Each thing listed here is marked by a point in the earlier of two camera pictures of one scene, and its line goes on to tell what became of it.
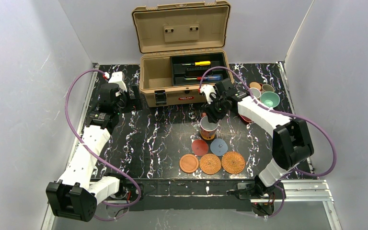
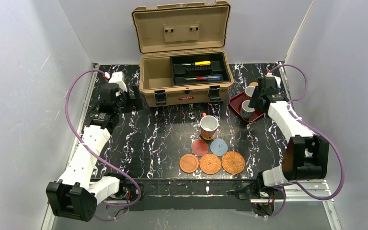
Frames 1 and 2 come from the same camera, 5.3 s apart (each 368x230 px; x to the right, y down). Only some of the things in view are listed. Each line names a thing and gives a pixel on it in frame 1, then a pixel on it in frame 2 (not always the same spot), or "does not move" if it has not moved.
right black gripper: (213, 115) → (255, 103)
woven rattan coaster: (210, 164) does not move
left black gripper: (133, 98) does not move
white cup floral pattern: (208, 130) does not move
